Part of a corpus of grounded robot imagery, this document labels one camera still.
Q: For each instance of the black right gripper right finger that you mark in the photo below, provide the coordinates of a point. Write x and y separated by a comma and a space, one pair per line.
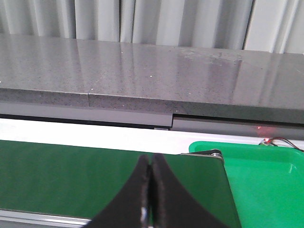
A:
172, 205

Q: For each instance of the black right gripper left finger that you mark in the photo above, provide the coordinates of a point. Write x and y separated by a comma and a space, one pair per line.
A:
130, 207

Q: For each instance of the green conveyor belt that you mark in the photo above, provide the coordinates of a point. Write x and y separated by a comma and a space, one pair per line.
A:
79, 182

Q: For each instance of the green plastic tray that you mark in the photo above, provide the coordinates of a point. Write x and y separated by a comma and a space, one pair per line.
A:
267, 183

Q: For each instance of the grey stone countertop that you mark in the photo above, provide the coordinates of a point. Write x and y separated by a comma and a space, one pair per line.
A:
206, 82

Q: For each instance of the grey cabinet front panel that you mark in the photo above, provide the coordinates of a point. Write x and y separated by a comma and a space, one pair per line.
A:
86, 115

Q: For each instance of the white pleated curtain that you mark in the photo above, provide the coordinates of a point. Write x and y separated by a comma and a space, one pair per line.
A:
275, 26

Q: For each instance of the aluminium conveyor side rail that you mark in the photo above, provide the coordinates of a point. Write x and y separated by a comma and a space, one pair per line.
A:
18, 219

